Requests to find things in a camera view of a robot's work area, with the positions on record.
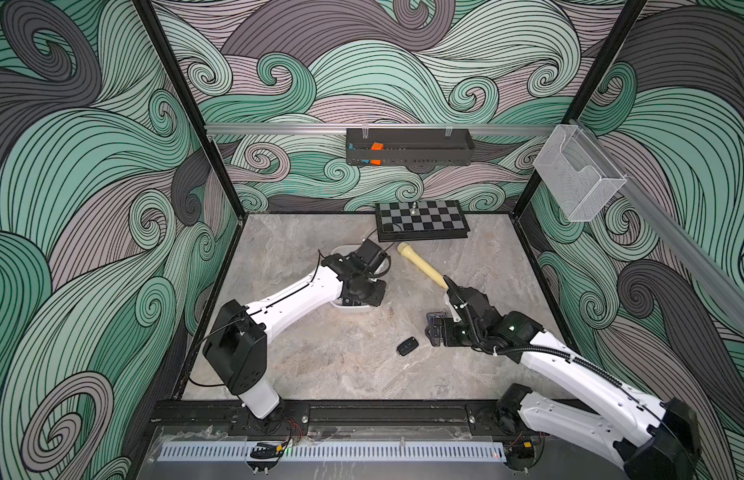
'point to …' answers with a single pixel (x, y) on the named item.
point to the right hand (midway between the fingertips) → (443, 331)
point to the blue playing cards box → (431, 316)
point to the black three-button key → (408, 346)
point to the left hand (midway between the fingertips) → (378, 293)
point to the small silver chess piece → (413, 210)
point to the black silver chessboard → (433, 220)
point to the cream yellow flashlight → (415, 258)
